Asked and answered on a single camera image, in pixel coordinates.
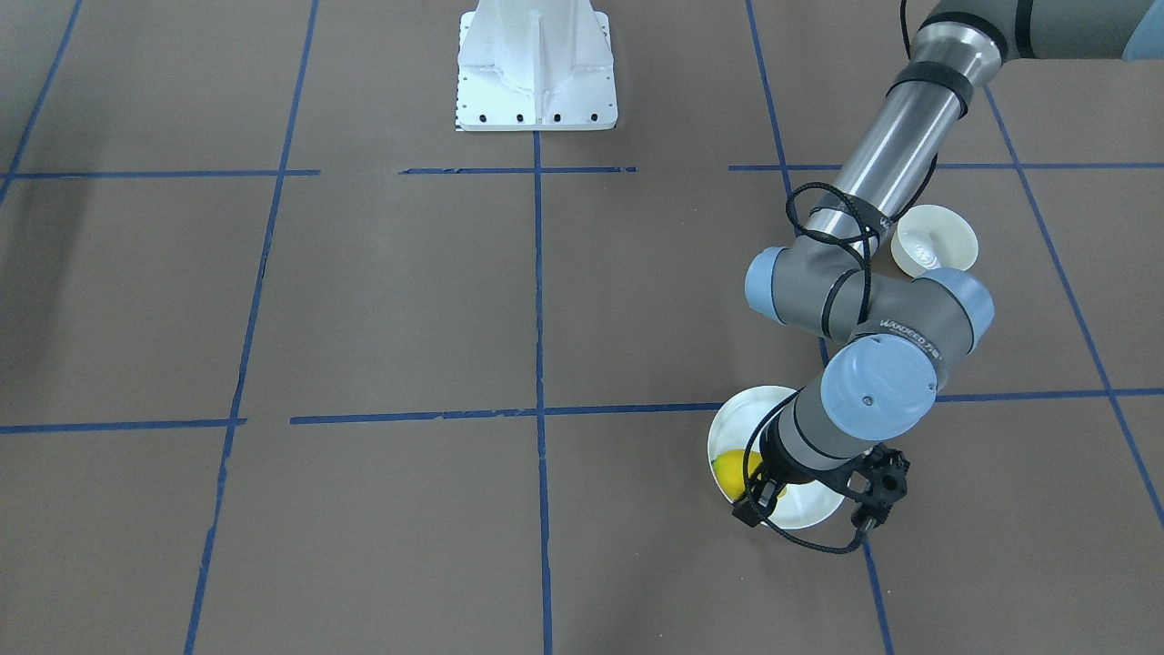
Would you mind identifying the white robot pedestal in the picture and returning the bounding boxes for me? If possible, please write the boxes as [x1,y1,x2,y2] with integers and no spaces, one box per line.
[455,1,619,131]

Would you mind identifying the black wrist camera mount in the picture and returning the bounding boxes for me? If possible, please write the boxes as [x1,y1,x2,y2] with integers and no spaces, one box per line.
[819,444,909,534]

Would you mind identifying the white bowl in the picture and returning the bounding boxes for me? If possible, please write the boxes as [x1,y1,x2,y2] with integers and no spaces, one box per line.
[890,205,978,277]

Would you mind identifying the yellow lemon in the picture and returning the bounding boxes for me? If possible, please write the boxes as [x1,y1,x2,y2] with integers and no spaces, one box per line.
[710,448,764,501]

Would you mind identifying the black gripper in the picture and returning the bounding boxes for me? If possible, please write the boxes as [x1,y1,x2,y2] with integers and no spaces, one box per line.
[732,437,847,528]

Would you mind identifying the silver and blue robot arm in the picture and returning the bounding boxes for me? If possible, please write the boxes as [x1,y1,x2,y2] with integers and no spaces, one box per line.
[732,1,1161,537]

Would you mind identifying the white plate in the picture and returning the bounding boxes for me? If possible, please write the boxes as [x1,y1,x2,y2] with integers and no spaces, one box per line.
[707,386,844,531]

